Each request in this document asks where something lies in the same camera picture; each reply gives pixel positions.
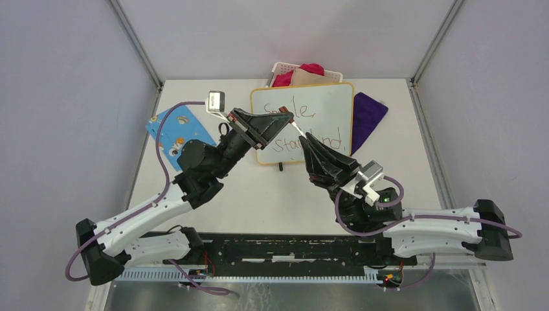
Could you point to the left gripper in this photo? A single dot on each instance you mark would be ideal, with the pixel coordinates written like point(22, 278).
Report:
point(259, 131)

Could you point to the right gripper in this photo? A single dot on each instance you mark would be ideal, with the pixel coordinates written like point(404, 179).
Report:
point(319, 173)

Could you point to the brown capped whiteboard marker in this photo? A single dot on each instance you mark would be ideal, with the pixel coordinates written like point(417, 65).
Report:
point(300, 132)

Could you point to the yellow framed whiteboard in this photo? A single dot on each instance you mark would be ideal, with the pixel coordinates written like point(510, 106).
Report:
point(325, 111)

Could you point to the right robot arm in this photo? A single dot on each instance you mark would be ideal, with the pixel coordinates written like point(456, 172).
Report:
point(368, 204)

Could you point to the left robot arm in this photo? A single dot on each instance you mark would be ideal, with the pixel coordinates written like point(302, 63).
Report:
point(109, 247)

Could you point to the pink red cloth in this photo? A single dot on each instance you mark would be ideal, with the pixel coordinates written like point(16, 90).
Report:
point(284, 80)

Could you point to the white plastic basket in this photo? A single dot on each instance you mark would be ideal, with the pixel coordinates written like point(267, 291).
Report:
point(281, 68)

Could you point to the beige folded cloth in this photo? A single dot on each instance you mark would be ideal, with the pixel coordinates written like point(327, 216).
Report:
point(301, 77)

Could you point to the purple cloth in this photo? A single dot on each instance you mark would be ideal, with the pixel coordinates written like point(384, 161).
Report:
point(367, 114)

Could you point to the blue cartoon print cloth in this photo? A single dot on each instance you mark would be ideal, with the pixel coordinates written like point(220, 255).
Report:
point(181, 126)

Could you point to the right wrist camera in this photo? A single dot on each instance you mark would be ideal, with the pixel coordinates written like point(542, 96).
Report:
point(362, 183)

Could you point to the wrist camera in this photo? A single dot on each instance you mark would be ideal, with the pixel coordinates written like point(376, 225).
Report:
point(362, 183)
point(215, 102)

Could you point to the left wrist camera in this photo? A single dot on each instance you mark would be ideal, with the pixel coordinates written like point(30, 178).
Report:
point(215, 102)

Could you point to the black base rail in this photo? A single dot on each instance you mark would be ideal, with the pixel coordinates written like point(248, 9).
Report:
point(269, 255)

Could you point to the white slotted cable duct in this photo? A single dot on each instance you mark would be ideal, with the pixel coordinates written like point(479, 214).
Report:
point(174, 275)

